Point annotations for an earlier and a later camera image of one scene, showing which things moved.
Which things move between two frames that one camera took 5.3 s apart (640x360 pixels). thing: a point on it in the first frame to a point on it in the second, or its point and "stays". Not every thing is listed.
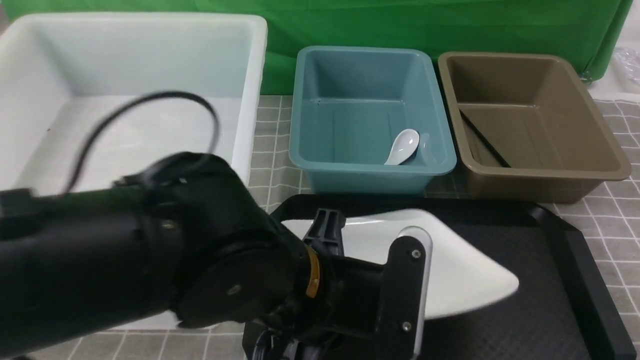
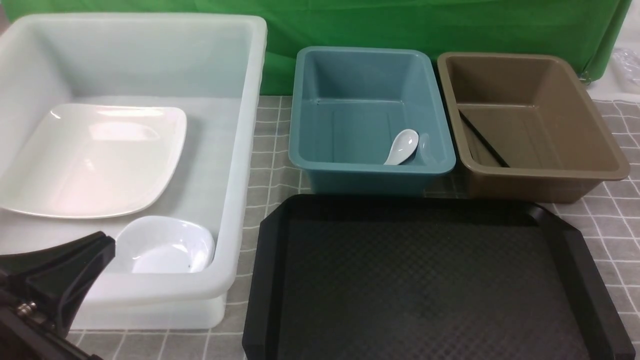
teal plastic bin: (351, 106) stays
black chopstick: (485, 139) stays
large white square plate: (461, 274) to (90, 160)
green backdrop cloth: (583, 31) stays
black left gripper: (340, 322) to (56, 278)
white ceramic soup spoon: (405, 148) stays
